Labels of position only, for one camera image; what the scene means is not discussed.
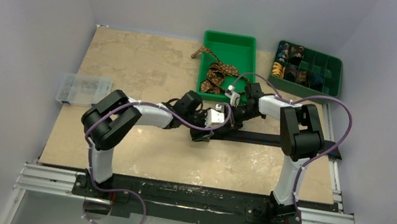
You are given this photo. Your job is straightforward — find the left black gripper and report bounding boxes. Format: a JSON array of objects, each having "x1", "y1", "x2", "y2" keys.
[{"x1": 179, "y1": 105, "x2": 216, "y2": 143}]

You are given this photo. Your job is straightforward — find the bright green plastic tray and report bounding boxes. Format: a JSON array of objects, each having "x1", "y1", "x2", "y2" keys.
[{"x1": 196, "y1": 30, "x2": 256, "y2": 102}]

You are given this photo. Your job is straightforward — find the dark green compartment organizer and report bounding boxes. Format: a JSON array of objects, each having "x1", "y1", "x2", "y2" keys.
[{"x1": 268, "y1": 40, "x2": 343, "y2": 97}]

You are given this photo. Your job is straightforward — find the dark navy striped tie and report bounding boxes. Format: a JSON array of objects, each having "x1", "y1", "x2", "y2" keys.
[{"x1": 190, "y1": 118, "x2": 346, "y2": 165}]

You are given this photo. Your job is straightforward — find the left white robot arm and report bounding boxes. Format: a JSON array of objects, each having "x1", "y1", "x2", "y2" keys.
[{"x1": 81, "y1": 90, "x2": 228, "y2": 198}]

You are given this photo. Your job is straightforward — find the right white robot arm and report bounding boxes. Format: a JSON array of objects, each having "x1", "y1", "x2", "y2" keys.
[{"x1": 233, "y1": 83, "x2": 324, "y2": 224}]

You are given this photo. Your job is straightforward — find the brown patterned tie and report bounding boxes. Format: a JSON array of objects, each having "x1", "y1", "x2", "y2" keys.
[{"x1": 191, "y1": 46, "x2": 251, "y2": 96}]

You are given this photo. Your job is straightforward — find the orange striped rolled tie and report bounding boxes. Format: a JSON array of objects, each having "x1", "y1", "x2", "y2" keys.
[{"x1": 271, "y1": 62, "x2": 286, "y2": 79}]

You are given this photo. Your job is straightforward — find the blue patterned rolled tie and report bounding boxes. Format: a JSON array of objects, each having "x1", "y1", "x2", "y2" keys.
[{"x1": 276, "y1": 42, "x2": 290, "y2": 62}]

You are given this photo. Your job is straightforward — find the navy rolled tie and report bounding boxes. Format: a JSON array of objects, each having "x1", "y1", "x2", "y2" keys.
[{"x1": 309, "y1": 73, "x2": 324, "y2": 92}]

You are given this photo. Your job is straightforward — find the clear plastic parts box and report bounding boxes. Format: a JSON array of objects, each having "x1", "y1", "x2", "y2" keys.
[{"x1": 55, "y1": 73, "x2": 113, "y2": 107}]

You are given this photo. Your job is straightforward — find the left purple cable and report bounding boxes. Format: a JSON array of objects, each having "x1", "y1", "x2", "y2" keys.
[{"x1": 70, "y1": 82, "x2": 234, "y2": 224}]

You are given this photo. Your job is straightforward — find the purple cable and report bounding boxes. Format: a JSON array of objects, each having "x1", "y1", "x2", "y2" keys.
[
  {"x1": 209, "y1": 70, "x2": 358, "y2": 224},
  {"x1": 70, "y1": 82, "x2": 234, "y2": 224}
]

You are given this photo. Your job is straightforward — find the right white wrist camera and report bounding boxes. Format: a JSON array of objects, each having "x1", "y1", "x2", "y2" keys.
[{"x1": 224, "y1": 84, "x2": 241, "y2": 107}]

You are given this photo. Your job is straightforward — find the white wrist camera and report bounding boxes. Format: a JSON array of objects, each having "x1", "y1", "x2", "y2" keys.
[
  {"x1": 204, "y1": 104, "x2": 231, "y2": 128},
  {"x1": 224, "y1": 84, "x2": 241, "y2": 107}
]

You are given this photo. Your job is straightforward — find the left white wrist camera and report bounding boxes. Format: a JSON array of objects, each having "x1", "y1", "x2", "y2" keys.
[{"x1": 204, "y1": 104, "x2": 231, "y2": 128}]

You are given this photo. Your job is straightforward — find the black mounting base rail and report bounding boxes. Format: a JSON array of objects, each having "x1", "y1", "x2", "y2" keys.
[{"x1": 72, "y1": 171, "x2": 302, "y2": 224}]

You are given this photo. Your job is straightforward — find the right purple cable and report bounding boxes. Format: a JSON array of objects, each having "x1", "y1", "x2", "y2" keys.
[{"x1": 209, "y1": 70, "x2": 358, "y2": 224}]

